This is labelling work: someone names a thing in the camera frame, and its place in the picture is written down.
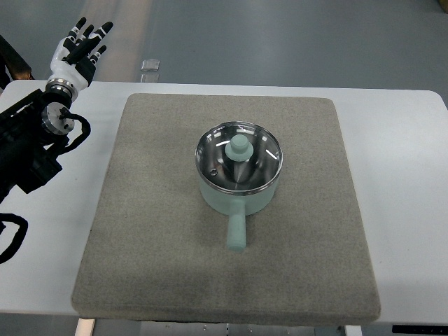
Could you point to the small clear floor plate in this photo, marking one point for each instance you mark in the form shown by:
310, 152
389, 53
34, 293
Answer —
150, 65

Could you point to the brown object at left edge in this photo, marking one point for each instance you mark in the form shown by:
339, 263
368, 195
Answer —
13, 66

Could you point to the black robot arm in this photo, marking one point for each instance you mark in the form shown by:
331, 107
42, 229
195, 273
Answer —
35, 131

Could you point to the grey felt mat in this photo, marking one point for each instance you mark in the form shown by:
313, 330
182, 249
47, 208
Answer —
157, 251

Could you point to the mint green saucepan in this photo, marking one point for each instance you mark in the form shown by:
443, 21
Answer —
236, 208

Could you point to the glass lid with green knob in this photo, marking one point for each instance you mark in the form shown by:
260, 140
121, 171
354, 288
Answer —
238, 158

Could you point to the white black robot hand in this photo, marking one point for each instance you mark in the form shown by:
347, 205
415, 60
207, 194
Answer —
76, 56

